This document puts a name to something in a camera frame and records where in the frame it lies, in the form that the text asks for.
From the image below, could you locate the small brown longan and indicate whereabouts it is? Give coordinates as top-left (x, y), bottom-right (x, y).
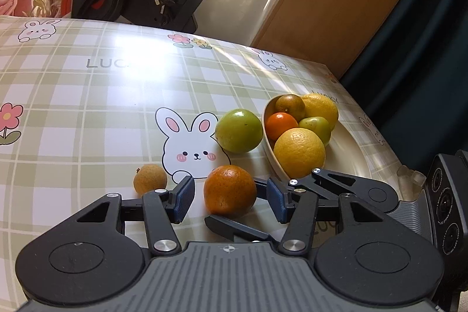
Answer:
top-left (133, 164), bottom-right (168, 196)

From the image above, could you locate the small green jujube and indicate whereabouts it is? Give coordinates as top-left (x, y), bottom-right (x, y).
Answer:
top-left (299, 116), bottom-right (332, 146)

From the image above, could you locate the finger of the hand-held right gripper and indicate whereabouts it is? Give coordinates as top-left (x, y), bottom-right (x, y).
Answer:
top-left (204, 215), bottom-right (273, 242)
top-left (254, 168), bottom-right (368, 205)

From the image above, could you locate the large green jujube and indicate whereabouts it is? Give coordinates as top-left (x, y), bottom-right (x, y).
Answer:
top-left (214, 109), bottom-right (264, 154)

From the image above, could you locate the clear plastic corner guard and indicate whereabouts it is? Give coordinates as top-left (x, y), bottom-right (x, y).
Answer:
top-left (396, 166), bottom-right (426, 190)

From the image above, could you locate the bright orange mandarin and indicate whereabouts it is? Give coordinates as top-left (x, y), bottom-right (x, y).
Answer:
top-left (265, 112), bottom-right (299, 141)

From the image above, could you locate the checkered rabbit tablecloth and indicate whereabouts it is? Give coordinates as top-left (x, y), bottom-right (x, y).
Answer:
top-left (0, 15), bottom-right (428, 312)

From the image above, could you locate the yellow lemon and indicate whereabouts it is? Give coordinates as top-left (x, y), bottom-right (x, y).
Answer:
top-left (273, 128), bottom-right (326, 179)
top-left (300, 93), bottom-right (339, 132)

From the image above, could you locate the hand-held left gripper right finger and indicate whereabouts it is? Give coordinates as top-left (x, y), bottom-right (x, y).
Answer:
top-left (266, 178), bottom-right (381, 256)

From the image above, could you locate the cream heart-shaped bowl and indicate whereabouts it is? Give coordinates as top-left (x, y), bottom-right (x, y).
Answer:
top-left (262, 94), bottom-right (374, 185)

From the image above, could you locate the dull speckled mandarin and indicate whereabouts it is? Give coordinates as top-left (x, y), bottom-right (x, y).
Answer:
top-left (203, 165), bottom-right (257, 218)
top-left (275, 94), bottom-right (306, 119)

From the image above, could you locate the dark teal curtain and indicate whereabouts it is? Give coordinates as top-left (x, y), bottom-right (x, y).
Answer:
top-left (339, 0), bottom-right (468, 166)

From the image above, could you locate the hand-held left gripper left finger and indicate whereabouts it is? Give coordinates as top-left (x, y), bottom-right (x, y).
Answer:
top-left (76, 175), bottom-right (196, 256)

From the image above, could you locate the wooden cabinet panel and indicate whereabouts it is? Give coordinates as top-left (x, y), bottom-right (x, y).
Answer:
top-left (252, 0), bottom-right (439, 79)

